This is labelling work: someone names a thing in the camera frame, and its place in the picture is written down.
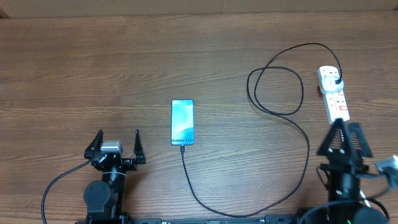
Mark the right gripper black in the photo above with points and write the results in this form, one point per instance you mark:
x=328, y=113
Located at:
x=337, y=154

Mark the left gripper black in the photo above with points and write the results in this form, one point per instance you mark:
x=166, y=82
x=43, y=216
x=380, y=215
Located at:
x=131, y=164

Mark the blue smartphone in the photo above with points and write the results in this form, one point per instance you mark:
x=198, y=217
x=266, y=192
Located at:
x=182, y=122

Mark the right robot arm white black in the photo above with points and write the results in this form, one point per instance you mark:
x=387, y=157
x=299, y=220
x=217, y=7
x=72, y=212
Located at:
x=345, y=205

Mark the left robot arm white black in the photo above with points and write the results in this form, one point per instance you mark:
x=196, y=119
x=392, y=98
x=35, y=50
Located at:
x=105, y=198

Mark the white charger plug adapter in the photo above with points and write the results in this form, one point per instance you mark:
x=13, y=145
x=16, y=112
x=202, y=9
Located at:
x=331, y=84

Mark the white power strip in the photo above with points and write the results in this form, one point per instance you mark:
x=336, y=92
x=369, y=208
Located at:
x=334, y=101

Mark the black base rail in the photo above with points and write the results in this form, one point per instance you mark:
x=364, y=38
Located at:
x=268, y=219

